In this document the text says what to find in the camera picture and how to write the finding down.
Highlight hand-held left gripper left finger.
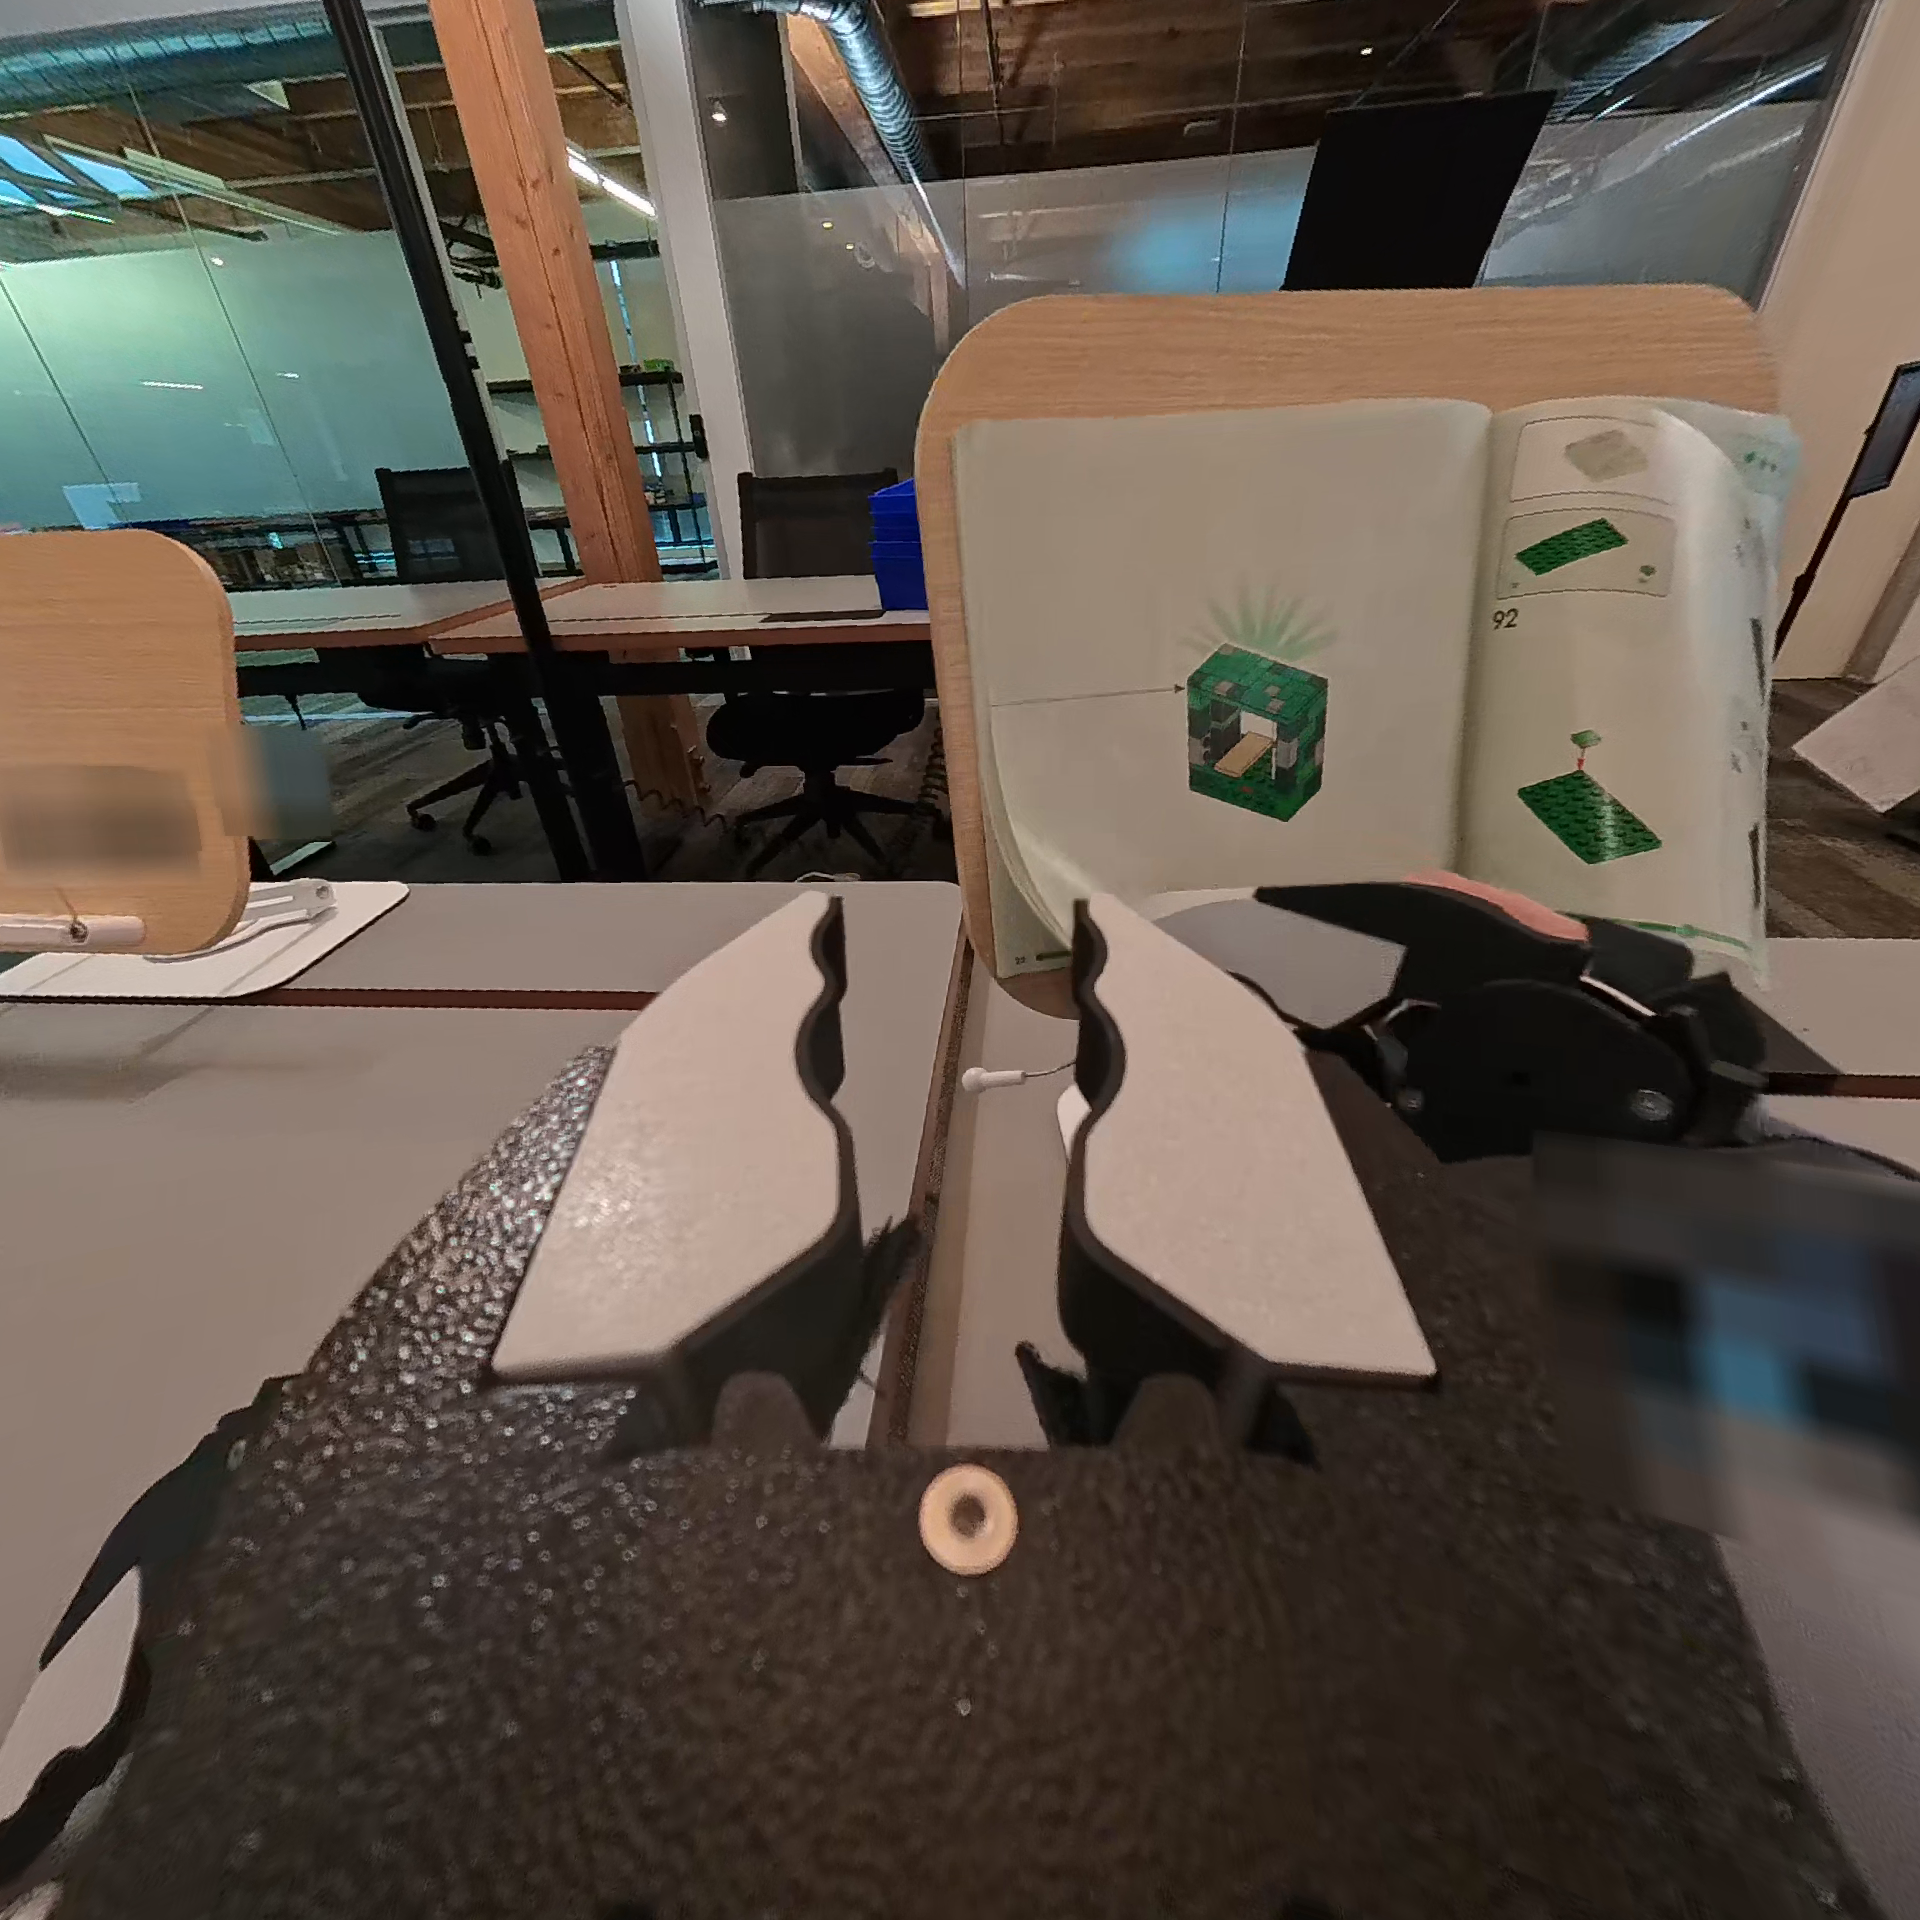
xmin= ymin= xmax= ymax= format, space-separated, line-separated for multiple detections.
xmin=488 ymin=890 xmax=874 ymax=1434

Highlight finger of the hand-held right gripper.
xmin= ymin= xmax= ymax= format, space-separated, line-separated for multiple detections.
xmin=1154 ymin=885 xmax=1423 ymax=1040

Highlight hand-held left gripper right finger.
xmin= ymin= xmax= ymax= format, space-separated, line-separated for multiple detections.
xmin=1056 ymin=893 xmax=1441 ymax=1434

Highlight brick instruction booklet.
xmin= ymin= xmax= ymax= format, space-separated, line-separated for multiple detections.
xmin=951 ymin=397 xmax=1800 ymax=986

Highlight grey desk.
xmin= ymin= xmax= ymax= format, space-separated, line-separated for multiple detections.
xmin=0 ymin=877 xmax=962 ymax=1729
xmin=878 ymin=885 xmax=1920 ymax=1920

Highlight far wood-edged desk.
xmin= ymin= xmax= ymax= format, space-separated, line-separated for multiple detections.
xmin=428 ymin=573 xmax=934 ymax=664
xmin=224 ymin=576 xmax=588 ymax=654

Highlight white paper on stand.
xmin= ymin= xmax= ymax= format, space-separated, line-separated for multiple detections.
xmin=1792 ymin=674 xmax=1920 ymax=818

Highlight black office chair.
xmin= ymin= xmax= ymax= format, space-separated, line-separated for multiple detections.
xmin=704 ymin=472 xmax=943 ymax=880
xmin=357 ymin=465 xmax=601 ymax=857

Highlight blue storage bins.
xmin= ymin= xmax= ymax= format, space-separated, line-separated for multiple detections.
xmin=870 ymin=478 xmax=934 ymax=612

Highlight black tablet on tripod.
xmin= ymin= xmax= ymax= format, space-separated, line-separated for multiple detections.
xmin=1769 ymin=358 xmax=1920 ymax=664

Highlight black hanging panel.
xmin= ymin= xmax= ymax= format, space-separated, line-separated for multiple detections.
xmin=1281 ymin=90 xmax=1559 ymax=296

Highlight wooden pillar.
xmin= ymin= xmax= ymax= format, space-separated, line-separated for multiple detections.
xmin=428 ymin=0 xmax=712 ymax=886

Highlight black metal post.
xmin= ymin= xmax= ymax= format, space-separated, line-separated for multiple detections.
xmin=321 ymin=0 xmax=601 ymax=883

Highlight silver ceiling duct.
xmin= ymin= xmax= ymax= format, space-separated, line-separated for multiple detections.
xmin=786 ymin=0 xmax=962 ymax=289

